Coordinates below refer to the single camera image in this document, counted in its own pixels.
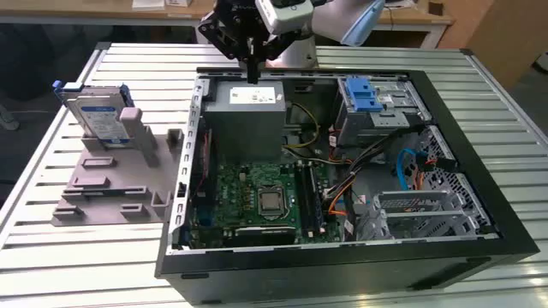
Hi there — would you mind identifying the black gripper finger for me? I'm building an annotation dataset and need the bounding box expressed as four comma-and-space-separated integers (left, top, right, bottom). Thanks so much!
252, 31, 300, 85
197, 12, 255, 85

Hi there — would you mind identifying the hard disk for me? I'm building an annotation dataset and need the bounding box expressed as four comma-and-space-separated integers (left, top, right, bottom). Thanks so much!
51, 81, 136, 148

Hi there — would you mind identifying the silver disk bay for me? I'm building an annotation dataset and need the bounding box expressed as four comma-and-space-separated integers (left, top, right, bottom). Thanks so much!
357, 191, 489, 241

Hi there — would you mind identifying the large white box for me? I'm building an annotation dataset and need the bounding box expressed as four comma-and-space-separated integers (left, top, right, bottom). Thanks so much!
131, 0, 167, 10

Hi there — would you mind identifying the wooden desk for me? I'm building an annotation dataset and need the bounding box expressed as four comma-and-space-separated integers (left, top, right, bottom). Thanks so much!
0, 0, 455, 49

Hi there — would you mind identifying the blue drive latch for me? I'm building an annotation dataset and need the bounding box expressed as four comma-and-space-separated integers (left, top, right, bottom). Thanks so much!
345, 76, 384, 113

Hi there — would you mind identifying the grey power supply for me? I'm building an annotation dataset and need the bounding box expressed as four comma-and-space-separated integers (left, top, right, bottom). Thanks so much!
200, 80, 287, 164

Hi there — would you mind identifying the metal optical drive cage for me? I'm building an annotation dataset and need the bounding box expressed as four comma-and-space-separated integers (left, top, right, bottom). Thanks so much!
336, 75, 432, 148

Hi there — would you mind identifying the CPU socket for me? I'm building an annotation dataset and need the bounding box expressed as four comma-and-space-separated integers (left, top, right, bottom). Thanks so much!
255, 184, 288, 221

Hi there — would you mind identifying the grey parts rack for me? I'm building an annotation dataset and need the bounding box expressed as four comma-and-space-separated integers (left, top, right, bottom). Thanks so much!
49, 108, 185, 228

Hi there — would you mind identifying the green motherboard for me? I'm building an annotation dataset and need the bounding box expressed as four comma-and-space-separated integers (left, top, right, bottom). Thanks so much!
188, 162, 345, 248

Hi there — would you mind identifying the silver CPU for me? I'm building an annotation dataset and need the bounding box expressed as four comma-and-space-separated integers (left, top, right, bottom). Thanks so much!
260, 192, 284, 212

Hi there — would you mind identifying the wooden cabinet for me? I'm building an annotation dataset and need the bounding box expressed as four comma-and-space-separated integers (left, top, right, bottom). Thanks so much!
439, 0, 548, 90

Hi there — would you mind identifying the grey chair foot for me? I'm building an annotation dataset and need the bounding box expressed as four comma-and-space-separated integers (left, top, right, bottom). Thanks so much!
0, 102, 20, 131

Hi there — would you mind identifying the black graphics card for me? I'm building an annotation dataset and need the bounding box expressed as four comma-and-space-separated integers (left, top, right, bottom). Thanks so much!
221, 224, 297, 248

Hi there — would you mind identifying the black open PC case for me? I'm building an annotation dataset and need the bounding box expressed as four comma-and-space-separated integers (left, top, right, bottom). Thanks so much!
153, 66, 540, 305

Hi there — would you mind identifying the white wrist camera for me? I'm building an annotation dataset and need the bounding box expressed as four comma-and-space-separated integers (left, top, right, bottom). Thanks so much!
255, 0, 317, 35

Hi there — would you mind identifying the yellow wire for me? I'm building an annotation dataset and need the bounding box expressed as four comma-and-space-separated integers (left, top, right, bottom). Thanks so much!
281, 101, 321, 150

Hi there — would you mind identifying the thin black desk cable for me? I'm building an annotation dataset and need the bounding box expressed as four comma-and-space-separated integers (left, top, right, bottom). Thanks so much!
384, 4, 399, 31

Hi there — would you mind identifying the thin red wire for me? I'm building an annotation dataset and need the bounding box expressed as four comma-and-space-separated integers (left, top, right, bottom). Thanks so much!
195, 130, 215, 198

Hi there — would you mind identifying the black cable bundle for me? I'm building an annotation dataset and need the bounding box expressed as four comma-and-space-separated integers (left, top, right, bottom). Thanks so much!
324, 126, 429, 200

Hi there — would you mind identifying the blue wire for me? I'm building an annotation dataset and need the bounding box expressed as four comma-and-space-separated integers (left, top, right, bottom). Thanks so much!
396, 148, 429, 193

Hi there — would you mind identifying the red orange wire bundle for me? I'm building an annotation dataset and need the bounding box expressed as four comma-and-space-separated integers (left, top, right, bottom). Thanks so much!
409, 158, 441, 191

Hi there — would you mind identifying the black wire connector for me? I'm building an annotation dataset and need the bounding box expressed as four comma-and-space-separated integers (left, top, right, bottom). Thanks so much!
432, 157, 459, 173

